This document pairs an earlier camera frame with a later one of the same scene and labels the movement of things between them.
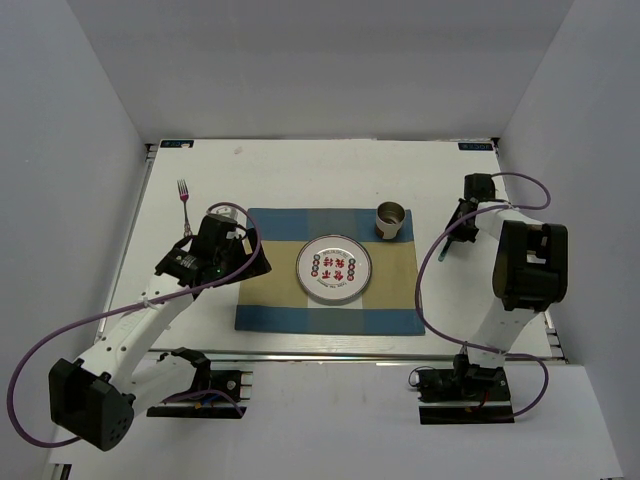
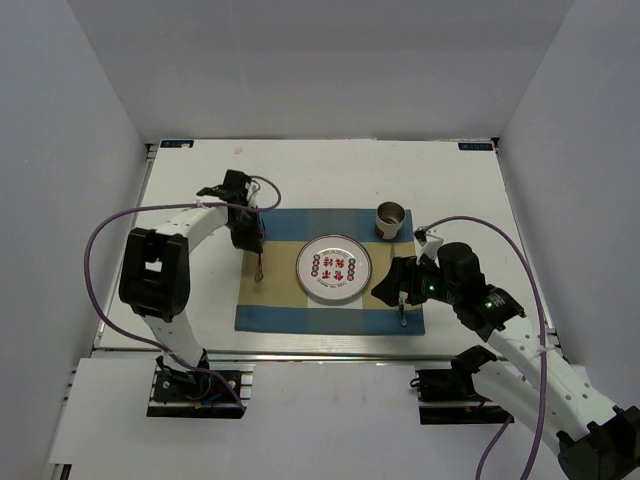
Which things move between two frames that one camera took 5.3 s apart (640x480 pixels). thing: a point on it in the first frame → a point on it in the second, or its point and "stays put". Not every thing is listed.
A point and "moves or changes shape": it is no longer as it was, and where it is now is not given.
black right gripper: x=458 y=234 → x=403 y=276
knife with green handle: x=445 y=249 moves or changes shape
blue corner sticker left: x=185 y=144 stays put
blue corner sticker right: x=476 y=146 stays put
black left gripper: x=259 y=266 → x=250 y=241
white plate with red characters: x=333 y=269 stays put
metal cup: x=389 y=216 stays put
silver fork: x=184 y=196 moves or changes shape
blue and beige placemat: x=273 y=301 stays put
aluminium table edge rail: x=265 y=355 stays put
